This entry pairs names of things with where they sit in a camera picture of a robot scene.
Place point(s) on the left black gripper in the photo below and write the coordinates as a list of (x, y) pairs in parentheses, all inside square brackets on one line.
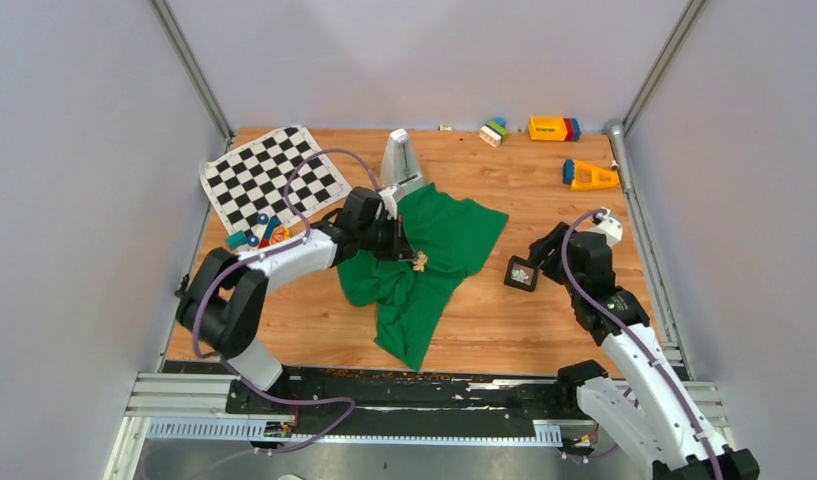
[(398, 246)]

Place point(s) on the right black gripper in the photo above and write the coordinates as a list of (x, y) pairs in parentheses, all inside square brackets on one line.
[(540, 250)]

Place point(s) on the small black frame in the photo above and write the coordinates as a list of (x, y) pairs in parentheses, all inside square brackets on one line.
[(519, 262)]

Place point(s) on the silver brooch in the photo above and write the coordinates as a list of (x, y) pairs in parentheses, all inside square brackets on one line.
[(521, 275)]

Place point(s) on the green garment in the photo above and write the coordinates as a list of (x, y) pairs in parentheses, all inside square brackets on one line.
[(456, 235)]

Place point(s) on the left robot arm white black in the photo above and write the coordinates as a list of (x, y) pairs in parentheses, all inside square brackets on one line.
[(222, 305)]

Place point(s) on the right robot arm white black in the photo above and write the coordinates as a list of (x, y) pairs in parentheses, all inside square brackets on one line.
[(657, 425)]

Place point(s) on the orange blue toy ramp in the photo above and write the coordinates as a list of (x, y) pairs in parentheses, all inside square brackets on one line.
[(582, 176)]

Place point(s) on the yellow round toy block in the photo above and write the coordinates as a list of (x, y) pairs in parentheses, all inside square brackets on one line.
[(279, 235)]

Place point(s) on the grey metronome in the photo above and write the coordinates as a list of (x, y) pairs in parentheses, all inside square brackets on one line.
[(400, 165)]

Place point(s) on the blue red toy block figure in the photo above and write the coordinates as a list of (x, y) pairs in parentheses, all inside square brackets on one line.
[(261, 233)]

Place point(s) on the black white checkerboard sheet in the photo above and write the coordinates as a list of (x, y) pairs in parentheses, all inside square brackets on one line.
[(250, 180)]

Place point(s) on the teal toy block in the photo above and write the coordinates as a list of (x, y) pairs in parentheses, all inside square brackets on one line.
[(236, 240)]

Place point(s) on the grey metal pipe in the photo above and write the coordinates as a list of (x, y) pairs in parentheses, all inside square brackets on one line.
[(616, 134)]

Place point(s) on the yellow red blue toy block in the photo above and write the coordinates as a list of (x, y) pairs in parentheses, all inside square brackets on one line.
[(555, 129)]

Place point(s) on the white green blue toy blocks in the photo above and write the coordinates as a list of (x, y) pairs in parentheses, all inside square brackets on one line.
[(494, 132)]

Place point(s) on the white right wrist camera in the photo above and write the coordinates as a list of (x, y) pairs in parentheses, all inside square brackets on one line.
[(604, 222)]

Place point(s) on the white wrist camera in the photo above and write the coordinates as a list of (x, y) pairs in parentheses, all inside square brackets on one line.
[(390, 197), (604, 222)]

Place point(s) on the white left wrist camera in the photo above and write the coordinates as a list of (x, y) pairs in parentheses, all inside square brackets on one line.
[(390, 197)]

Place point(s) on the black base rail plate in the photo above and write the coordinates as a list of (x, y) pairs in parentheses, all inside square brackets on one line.
[(399, 403)]

